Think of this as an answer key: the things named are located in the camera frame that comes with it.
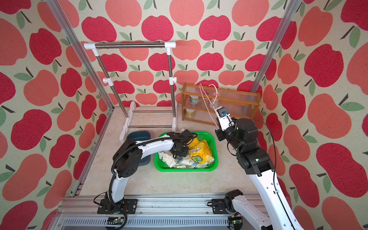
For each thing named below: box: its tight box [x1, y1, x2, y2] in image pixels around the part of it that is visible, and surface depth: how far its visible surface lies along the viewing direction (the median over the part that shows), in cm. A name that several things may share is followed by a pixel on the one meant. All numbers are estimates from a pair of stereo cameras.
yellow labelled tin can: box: [185, 108, 196, 118], surface depth 113 cm
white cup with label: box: [189, 94, 199, 105], surface depth 102 cm
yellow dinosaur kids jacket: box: [186, 135, 215, 164], surface depth 79 cm
